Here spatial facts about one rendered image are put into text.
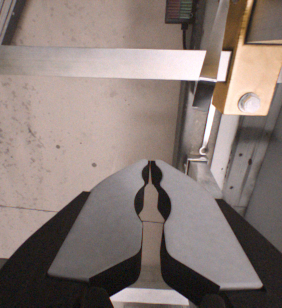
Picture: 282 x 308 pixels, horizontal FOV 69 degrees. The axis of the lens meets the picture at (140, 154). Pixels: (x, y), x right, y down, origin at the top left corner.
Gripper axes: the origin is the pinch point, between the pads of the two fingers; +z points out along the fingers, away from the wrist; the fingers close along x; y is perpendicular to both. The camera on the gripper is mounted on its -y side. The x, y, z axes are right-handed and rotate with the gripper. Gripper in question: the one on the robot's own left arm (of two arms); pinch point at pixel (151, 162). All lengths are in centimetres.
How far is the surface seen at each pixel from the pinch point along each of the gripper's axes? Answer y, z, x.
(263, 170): 21, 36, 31
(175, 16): -11.1, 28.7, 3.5
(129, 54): -5.8, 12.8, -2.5
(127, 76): -3.5, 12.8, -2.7
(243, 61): -5.6, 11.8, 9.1
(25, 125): 36, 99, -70
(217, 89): -2.2, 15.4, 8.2
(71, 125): 35, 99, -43
